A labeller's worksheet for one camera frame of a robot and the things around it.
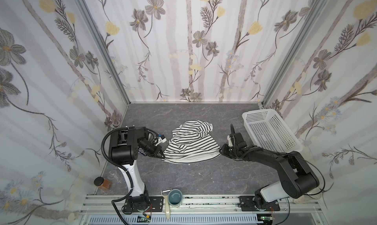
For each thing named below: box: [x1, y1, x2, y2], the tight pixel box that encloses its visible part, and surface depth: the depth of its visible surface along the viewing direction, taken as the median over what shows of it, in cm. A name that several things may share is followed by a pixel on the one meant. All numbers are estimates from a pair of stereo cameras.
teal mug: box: [167, 188, 183, 208], surface depth 76 cm
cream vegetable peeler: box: [161, 188, 172, 220], surface depth 73 cm
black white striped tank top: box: [161, 119, 222, 164], surface depth 97 cm
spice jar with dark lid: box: [93, 176, 112, 191], surface depth 75 cm
